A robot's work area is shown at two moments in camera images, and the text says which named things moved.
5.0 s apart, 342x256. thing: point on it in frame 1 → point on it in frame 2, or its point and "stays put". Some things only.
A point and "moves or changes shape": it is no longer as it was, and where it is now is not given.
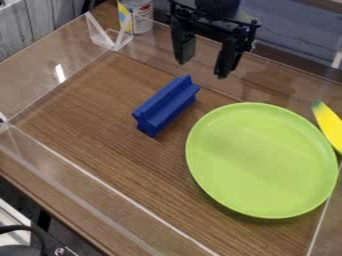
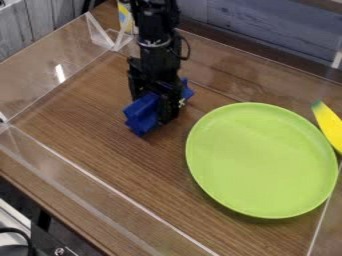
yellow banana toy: x=330 y=123 stays put
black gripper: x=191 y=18 → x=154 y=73
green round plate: x=262 y=161 stays put
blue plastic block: x=166 y=105 moves or changes shape
